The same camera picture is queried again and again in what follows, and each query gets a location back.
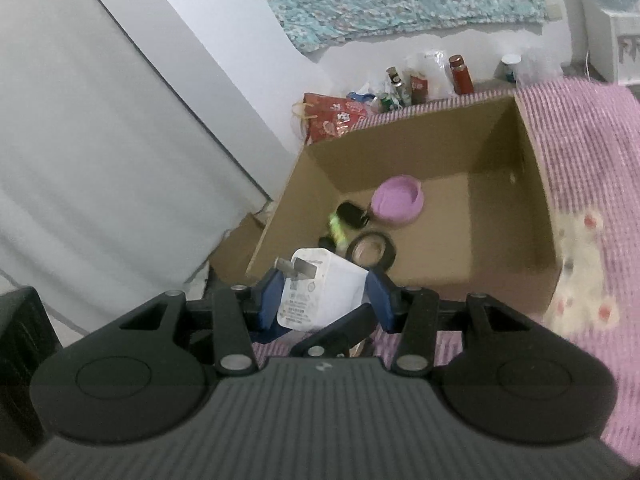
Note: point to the brown cardboard box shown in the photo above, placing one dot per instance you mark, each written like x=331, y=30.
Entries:
x=500, y=220

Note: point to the black key fob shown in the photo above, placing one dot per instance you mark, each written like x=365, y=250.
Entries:
x=352, y=214

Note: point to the red patterned gift bag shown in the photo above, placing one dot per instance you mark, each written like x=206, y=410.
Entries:
x=330, y=120

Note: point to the clear plastic bag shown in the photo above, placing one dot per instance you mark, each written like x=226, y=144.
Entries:
x=434, y=67

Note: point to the blue and white bag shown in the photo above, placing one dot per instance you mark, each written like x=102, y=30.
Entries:
x=365, y=96

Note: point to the white cabinet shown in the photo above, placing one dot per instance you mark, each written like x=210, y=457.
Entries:
x=615, y=45

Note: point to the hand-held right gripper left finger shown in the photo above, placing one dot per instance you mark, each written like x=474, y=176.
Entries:
x=265, y=305

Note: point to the black tape roll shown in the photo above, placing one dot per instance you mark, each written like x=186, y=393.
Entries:
x=386, y=255

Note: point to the red small box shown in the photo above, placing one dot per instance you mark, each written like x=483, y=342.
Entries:
x=419, y=89

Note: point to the green lip balm tube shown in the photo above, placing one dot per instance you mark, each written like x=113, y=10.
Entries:
x=338, y=232

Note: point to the teal floral blanket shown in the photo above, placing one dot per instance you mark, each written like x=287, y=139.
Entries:
x=400, y=0

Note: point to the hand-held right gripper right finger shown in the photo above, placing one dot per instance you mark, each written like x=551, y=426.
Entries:
x=381, y=301

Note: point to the red thermos bottle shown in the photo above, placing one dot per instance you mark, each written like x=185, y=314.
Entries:
x=462, y=76

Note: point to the pink striped blanket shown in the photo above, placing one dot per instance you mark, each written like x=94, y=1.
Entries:
x=590, y=125

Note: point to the crinkled clear plastic wrap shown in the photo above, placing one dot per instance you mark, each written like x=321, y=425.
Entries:
x=540, y=67

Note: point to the white charger plug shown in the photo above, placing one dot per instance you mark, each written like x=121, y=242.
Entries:
x=325, y=285

